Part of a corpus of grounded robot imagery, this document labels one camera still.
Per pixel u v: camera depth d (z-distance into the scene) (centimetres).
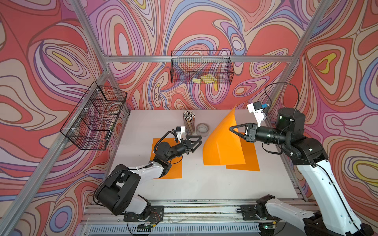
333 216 36
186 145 66
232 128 56
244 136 52
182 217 73
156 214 72
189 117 92
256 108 51
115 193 43
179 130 73
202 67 85
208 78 91
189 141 66
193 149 75
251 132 49
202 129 107
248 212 74
